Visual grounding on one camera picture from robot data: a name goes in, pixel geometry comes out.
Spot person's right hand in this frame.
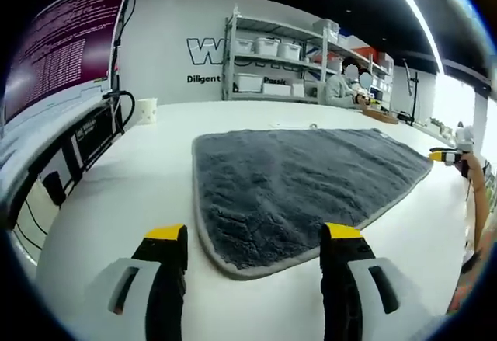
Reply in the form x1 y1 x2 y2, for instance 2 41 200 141
459 152 484 181

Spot grey towel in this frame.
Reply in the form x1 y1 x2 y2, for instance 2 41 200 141
191 125 435 281

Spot black computer case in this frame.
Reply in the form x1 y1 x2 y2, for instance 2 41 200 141
5 103 126 229

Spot black monitor cable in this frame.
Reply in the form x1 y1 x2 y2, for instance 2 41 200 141
102 89 137 135

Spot computer monitor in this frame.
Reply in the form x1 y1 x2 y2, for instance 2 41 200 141
0 0 136 141

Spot black pole stand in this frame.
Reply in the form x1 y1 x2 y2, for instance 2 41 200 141
402 59 423 125

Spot clear storage bin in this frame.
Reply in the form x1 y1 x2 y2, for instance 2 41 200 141
314 19 341 40

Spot white paper cup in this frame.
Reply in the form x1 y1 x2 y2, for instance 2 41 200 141
137 96 158 125

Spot wooden tray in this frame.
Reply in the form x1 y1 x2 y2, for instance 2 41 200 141
362 107 400 125

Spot large white storage box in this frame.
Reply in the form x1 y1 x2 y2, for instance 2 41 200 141
235 73 263 93

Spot cream printed shirt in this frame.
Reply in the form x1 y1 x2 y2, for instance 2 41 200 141
446 235 497 318

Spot ceiling light strip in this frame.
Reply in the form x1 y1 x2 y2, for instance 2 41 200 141
377 0 444 73

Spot grey metal shelf rack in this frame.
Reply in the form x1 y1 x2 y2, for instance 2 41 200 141
221 4 394 106

